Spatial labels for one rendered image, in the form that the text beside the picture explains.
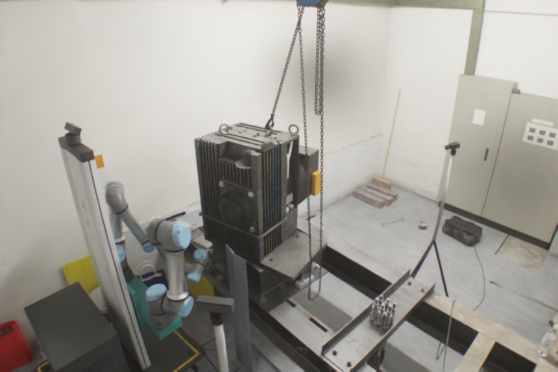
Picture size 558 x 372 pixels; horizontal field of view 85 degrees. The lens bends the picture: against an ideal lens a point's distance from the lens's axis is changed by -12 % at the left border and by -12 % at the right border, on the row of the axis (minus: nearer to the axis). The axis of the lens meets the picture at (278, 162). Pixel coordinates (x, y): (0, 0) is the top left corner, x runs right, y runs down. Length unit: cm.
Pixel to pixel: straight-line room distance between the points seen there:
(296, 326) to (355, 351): 37
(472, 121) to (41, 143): 416
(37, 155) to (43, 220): 48
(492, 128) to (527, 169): 58
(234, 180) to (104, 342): 110
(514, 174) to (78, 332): 420
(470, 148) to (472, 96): 62
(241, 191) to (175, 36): 142
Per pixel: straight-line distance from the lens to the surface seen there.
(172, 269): 185
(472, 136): 441
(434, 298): 249
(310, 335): 211
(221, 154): 206
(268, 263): 219
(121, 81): 272
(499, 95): 425
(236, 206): 197
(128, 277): 248
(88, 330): 211
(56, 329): 220
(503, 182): 445
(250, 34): 324
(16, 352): 321
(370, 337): 214
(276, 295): 231
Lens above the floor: 229
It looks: 23 degrees down
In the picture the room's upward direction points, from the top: straight up
